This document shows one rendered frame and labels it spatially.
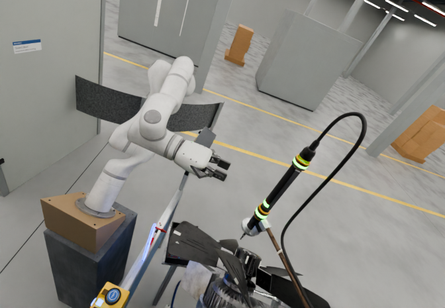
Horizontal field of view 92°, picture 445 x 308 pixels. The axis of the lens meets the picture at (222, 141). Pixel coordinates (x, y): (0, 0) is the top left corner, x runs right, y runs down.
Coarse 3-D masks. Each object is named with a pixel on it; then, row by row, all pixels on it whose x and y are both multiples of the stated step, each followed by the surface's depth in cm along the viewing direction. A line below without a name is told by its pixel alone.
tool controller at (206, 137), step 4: (204, 128) 157; (208, 128) 160; (200, 132) 159; (204, 132) 154; (208, 132) 157; (212, 132) 160; (200, 136) 148; (204, 136) 150; (208, 136) 153; (212, 136) 156; (196, 140) 142; (200, 140) 145; (204, 140) 148; (208, 140) 150; (212, 140) 153; (204, 144) 145; (208, 144) 147
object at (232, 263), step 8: (216, 248) 71; (224, 256) 71; (232, 256) 79; (224, 264) 66; (232, 264) 72; (240, 264) 82; (232, 272) 67; (240, 272) 75; (240, 280) 69; (240, 288) 64; (248, 296) 71; (248, 304) 61
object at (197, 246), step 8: (184, 224) 103; (184, 232) 98; (192, 232) 99; (200, 232) 101; (184, 240) 94; (192, 240) 95; (200, 240) 97; (208, 240) 98; (168, 248) 87; (176, 248) 89; (184, 248) 90; (192, 248) 92; (200, 248) 94; (208, 248) 95; (184, 256) 88; (192, 256) 89; (200, 256) 91; (208, 256) 92; (216, 256) 94; (208, 264) 90; (216, 264) 91
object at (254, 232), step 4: (244, 220) 81; (248, 220) 82; (244, 224) 80; (256, 224) 74; (260, 224) 73; (264, 224) 72; (268, 224) 72; (244, 228) 78; (256, 228) 74; (260, 228) 73; (264, 228) 71; (244, 232) 78; (248, 232) 77; (252, 232) 76; (256, 232) 76
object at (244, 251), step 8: (240, 248) 95; (240, 256) 92; (256, 256) 98; (248, 264) 90; (256, 264) 91; (224, 272) 94; (248, 272) 89; (232, 280) 88; (248, 280) 91; (248, 288) 87
